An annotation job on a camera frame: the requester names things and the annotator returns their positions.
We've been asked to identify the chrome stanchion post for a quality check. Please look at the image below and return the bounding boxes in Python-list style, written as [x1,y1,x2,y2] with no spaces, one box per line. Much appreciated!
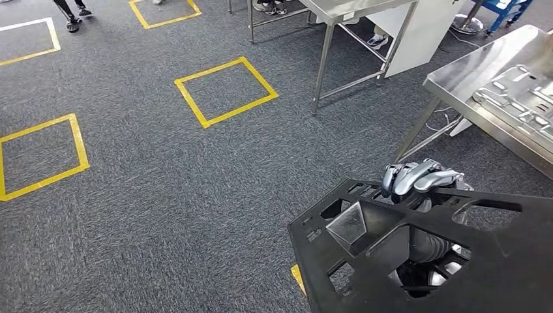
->
[450,0,485,37]

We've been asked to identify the black plastic plate frame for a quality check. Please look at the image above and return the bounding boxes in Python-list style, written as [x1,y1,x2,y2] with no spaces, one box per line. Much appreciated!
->
[288,178,553,313]

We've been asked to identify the white board panel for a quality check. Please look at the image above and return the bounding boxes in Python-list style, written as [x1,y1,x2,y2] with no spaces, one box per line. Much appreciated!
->
[366,0,466,80]

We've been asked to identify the stainless steel table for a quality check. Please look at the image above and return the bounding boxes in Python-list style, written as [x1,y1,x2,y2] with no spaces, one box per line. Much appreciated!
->
[226,0,421,116]

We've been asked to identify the person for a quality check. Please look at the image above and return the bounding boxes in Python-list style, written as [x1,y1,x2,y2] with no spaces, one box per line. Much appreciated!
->
[252,0,289,16]
[366,23,391,51]
[52,0,93,34]

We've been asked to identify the stamped silver metal panel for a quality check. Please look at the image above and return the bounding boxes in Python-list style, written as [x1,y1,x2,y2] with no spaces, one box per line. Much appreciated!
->
[471,63,553,153]

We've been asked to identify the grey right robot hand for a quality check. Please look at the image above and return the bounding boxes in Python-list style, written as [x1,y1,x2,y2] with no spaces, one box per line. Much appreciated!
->
[380,158,475,205]

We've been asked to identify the stainless steel workbench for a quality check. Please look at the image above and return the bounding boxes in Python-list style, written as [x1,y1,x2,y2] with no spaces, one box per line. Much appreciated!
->
[394,24,553,181]

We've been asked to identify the yellow floor tape square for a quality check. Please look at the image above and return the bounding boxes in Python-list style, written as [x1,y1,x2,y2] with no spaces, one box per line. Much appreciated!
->
[290,263,308,298]
[0,113,91,203]

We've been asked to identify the blue metal cart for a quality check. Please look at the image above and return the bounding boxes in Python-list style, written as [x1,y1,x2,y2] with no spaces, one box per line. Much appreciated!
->
[470,0,535,37]

